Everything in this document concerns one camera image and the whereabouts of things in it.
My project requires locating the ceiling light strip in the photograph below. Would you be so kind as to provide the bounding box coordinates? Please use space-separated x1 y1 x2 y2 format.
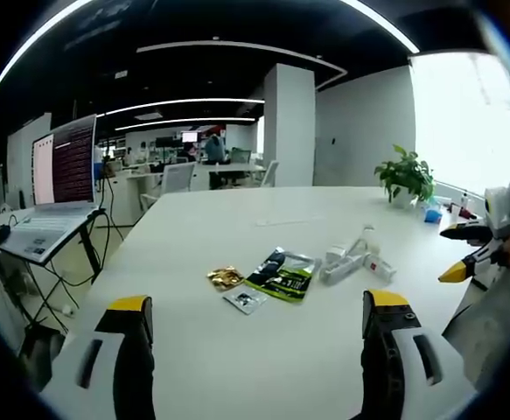
95 97 266 118
0 0 421 113
136 41 348 91
114 116 256 132

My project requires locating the green and black foil pouch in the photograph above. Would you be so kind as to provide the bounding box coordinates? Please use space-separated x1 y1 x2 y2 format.
243 246 322 305

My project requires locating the green office chair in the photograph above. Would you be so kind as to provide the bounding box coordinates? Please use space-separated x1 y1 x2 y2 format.
229 147 253 165

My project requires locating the small white skincare box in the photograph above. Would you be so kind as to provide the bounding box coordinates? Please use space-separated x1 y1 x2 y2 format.
325 243 348 264

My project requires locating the clear skincare bottle white cap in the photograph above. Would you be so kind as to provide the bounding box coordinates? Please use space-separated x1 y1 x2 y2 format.
348 224 376 259

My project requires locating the small silver sachet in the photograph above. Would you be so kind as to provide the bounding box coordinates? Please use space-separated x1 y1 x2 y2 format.
222 286 269 317

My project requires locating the black laptop stand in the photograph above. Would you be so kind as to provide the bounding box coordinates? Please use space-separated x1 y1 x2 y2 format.
26 208 124 333

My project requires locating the white office chair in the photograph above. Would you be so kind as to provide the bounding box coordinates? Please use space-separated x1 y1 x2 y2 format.
139 162 197 211
258 159 280 188

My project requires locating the silver open laptop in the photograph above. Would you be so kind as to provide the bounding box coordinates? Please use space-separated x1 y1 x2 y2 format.
0 113 99 264

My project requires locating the long white skincare tube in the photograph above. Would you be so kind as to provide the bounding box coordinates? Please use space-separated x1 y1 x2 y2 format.
318 251 372 286

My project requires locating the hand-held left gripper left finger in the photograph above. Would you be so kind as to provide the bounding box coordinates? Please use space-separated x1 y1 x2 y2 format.
39 295 157 420

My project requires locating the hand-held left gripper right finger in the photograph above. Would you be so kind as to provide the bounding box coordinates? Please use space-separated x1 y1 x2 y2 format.
359 288 479 420

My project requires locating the green plant in white pot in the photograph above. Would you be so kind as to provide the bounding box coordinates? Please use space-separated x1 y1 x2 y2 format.
374 144 436 209

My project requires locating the white office desk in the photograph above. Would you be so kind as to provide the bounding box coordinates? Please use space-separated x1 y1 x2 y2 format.
122 161 268 193

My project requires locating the white skincare tube red label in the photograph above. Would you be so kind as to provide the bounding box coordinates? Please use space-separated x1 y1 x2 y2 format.
362 252 398 282

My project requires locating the gold foil packet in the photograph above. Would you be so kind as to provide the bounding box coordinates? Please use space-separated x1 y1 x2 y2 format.
206 264 245 291

